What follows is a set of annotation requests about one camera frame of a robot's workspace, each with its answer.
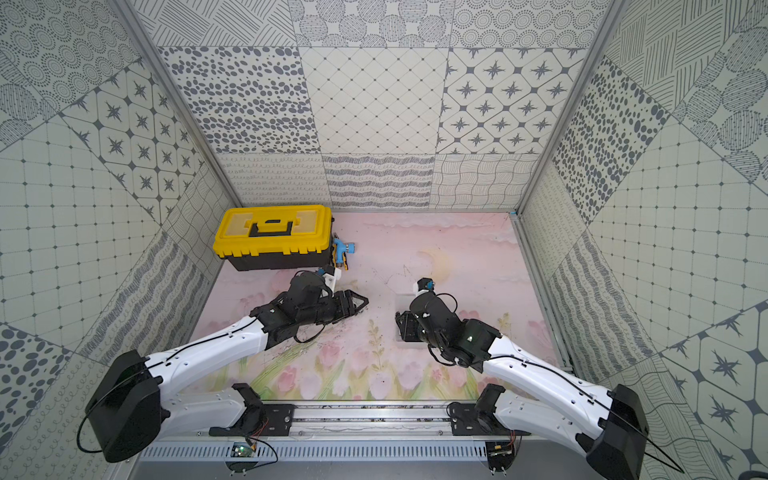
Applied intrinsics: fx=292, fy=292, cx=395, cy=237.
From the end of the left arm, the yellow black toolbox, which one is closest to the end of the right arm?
the end of the left arm

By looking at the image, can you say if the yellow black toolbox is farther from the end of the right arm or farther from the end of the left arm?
the end of the right arm

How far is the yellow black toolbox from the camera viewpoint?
92cm
